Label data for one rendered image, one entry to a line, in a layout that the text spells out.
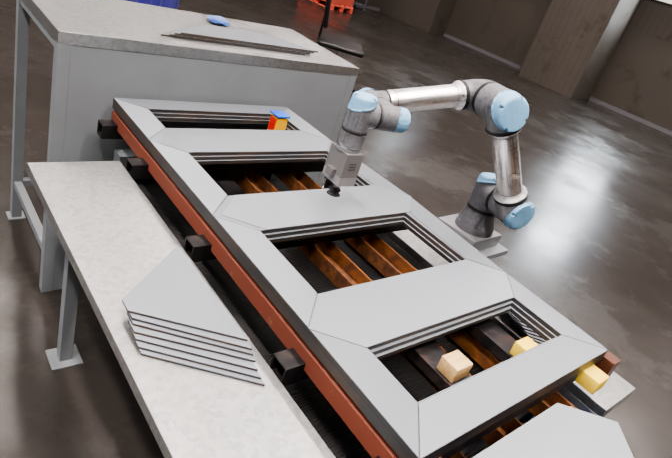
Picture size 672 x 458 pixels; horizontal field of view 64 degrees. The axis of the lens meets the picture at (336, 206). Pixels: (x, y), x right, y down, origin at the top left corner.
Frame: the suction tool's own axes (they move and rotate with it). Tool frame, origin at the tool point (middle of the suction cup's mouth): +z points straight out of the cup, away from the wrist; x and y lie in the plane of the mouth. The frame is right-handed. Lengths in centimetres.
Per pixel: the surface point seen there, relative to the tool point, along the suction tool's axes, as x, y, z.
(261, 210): -24.7, 1.2, 3.7
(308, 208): -9.1, 1.7, 3.7
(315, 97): 48, -83, 0
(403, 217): 25.0, 8.5, 5.1
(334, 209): -0.4, 3.2, 3.7
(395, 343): -19, 55, 5
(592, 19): 999, -513, -66
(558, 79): 998, -522, 64
